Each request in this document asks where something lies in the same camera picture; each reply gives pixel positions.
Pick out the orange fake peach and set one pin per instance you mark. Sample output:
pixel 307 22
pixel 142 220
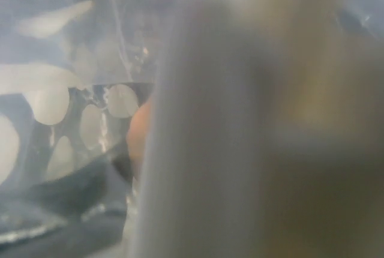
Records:
pixel 136 136

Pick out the polka dot zip bag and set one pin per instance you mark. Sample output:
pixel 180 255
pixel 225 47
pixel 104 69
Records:
pixel 265 138

